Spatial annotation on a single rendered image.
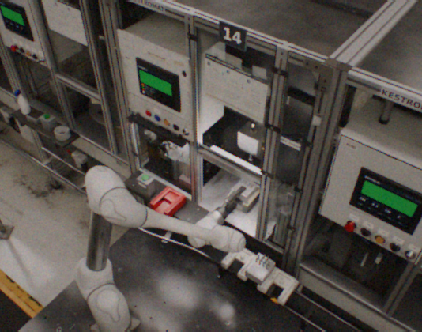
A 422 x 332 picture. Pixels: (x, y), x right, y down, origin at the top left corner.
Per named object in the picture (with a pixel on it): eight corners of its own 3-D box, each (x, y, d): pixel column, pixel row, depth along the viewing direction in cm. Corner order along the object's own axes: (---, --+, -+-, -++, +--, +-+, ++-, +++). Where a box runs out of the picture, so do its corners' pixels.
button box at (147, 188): (138, 192, 259) (136, 178, 250) (148, 184, 263) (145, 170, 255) (148, 198, 255) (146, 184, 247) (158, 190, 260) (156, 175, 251)
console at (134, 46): (126, 112, 237) (112, 32, 204) (162, 86, 253) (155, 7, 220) (188, 145, 219) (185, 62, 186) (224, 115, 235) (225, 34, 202)
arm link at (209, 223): (205, 228, 236) (225, 235, 228) (186, 247, 227) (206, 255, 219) (201, 212, 231) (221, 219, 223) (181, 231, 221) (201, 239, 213)
